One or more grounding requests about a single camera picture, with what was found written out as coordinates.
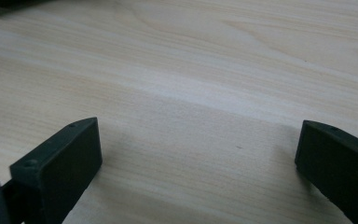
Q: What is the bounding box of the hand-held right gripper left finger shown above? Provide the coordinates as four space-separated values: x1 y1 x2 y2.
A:
9 117 103 224

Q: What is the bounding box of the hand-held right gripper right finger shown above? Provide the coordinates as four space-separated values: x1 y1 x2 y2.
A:
294 119 358 224

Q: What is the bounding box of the dark grey hexagonal tray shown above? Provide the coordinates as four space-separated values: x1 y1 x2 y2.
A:
0 0 54 19

